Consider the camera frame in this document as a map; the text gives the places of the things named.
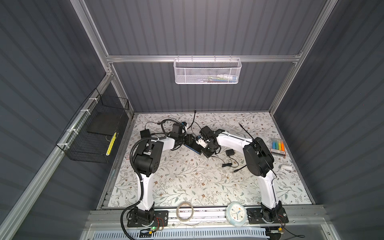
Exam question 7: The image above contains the small black power adapter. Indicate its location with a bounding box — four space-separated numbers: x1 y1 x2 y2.
226 149 235 157

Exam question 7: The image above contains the long black ethernet cable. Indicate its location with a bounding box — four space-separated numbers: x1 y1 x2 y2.
151 109 198 136

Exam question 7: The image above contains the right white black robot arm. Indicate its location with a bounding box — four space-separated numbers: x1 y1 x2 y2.
200 126 283 223

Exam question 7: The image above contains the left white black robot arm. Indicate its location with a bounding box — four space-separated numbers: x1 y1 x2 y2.
124 119 191 226

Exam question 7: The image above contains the floral table mat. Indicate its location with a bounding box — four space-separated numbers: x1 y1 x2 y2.
107 112 312 208

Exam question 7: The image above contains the highlighter marker pack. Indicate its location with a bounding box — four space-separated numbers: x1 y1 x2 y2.
270 138 286 157

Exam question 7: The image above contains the clear tape roll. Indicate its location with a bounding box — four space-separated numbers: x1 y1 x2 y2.
176 202 195 223

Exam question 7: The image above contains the yellow black striped item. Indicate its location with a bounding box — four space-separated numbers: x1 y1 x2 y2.
106 132 118 156

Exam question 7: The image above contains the white round clock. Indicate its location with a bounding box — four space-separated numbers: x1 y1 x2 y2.
225 202 248 227

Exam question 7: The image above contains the black flat box in basket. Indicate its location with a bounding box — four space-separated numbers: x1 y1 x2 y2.
87 113 121 137

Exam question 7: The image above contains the small white cylinder object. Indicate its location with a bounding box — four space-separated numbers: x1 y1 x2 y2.
280 165 293 172

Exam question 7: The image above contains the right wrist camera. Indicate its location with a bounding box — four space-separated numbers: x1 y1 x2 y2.
196 136 208 148

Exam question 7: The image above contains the white wire mesh basket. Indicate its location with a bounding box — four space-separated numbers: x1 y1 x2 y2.
173 58 242 85

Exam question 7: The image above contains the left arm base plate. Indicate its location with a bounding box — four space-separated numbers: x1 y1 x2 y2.
126 210 169 228

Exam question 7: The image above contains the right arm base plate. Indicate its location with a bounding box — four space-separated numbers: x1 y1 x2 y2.
247 206 289 225

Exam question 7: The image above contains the black wire basket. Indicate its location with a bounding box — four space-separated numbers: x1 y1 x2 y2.
56 90 130 164

